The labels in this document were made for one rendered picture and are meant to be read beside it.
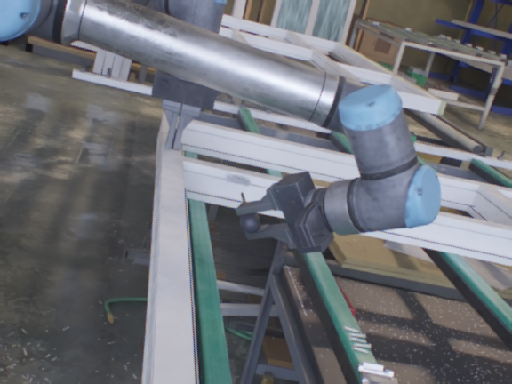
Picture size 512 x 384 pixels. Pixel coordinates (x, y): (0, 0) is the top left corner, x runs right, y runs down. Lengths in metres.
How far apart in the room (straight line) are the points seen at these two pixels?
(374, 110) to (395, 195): 0.13
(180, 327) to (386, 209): 0.44
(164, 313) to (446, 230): 0.98
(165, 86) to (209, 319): 0.68
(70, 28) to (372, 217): 0.55
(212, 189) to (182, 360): 0.87
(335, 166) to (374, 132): 0.96
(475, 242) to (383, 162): 0.67
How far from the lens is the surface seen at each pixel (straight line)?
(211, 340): 1.14
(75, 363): 2.87
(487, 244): 1.92
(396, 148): 1.27
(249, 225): 1.46
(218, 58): 1.37
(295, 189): 1.38
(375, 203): 1.30
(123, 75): 7.74
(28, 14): 1.25
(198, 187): 1.75
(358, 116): 1.26
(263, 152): 2.17
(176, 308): 1.04
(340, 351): 1.27
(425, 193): 1.29
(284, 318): 2.09
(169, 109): 1.79
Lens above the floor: 1.35
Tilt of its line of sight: 15 degrees down
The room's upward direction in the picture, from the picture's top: 14 degrees clockwise
